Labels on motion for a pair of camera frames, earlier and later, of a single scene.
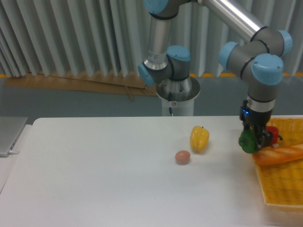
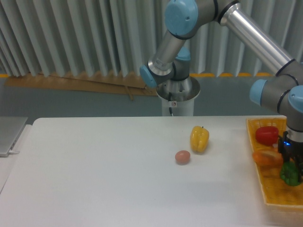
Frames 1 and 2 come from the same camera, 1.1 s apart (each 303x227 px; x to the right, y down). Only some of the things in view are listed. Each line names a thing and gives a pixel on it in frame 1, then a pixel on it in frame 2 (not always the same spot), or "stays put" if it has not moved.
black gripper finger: (246, 124) → (286, 157)
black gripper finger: (263, 137) → (299, 165)
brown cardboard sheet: (129, 85) stays put
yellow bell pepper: (199, 137) stays put
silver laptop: (11, 128) stays put
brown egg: (182, 157) stays put
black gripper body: (253, 118) → (290, 149)
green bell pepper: (247, 141) → (289, 173)
